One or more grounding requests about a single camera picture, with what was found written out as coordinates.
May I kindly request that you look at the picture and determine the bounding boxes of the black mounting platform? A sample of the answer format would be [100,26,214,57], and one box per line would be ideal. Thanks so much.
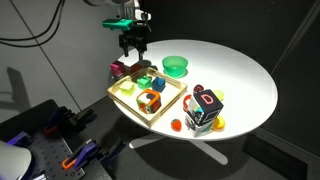
[0,99,114,180]

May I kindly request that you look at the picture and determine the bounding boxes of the green plastic bowl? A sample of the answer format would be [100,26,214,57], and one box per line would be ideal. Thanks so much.
[161,55,189,78]

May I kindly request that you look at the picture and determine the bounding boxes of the black cable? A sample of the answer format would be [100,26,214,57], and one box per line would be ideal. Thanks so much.
[0,0,65,42]
[0,0,68,47]

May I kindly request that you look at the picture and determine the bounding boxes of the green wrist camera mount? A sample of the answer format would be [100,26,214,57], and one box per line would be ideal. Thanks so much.
[101,18,134,32]

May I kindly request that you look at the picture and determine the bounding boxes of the dark red toy ball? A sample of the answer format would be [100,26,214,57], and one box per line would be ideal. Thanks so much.
[193,84,205,94]

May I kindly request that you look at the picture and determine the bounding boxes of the yellow orange toy fruit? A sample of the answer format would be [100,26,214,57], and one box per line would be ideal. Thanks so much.
[211,115,226,132]

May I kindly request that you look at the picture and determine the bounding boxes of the orange fabric cube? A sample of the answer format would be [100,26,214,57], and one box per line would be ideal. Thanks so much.
[135,88,163,115]

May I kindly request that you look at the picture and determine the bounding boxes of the grey perforated board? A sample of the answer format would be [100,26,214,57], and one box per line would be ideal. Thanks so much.
[26,133,84,180]

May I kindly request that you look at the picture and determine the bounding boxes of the pink toy block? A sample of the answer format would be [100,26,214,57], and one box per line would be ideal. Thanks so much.
[110,60,126,77]

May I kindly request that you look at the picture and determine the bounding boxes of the small purple clamp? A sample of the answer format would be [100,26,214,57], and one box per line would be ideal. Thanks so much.
[6,130,33,147]

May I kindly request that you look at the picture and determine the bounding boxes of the red round toy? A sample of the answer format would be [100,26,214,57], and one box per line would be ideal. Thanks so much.
[182,94,194,113]

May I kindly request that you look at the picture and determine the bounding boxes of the red toy strawberry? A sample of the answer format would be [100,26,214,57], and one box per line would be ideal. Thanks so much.
[170,118,183,132]

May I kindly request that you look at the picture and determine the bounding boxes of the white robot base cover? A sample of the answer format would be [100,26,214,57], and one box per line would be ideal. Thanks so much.
[0,139,33,180]

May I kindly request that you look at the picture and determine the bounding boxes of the black fabric letter cube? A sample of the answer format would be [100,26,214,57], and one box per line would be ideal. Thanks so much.
[193,88,225,127]

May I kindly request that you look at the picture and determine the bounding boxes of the lime toy block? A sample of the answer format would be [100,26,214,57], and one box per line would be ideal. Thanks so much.
[119,80,136,97]

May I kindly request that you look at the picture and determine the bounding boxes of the purple clamp with orange handle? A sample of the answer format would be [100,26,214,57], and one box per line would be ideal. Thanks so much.
[61,137,128,170]

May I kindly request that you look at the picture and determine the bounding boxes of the yellow round toy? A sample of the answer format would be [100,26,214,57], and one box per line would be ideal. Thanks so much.
[212,89,225,102]

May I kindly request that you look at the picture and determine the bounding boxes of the blue toy block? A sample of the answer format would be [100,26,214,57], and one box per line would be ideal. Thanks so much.
[151,77,167,93]

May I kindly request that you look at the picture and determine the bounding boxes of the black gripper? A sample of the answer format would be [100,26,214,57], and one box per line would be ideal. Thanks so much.
[118,28,148,63]

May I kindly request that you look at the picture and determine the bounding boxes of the green toy block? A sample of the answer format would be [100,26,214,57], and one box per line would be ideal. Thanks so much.
[136,75,153,90]

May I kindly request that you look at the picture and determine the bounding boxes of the wooden tray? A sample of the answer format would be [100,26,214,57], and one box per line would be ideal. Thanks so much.
[106,66,188,129]

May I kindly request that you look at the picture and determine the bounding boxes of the purple and black clamp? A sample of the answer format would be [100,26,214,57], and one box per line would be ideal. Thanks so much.
[43,106,98,135]

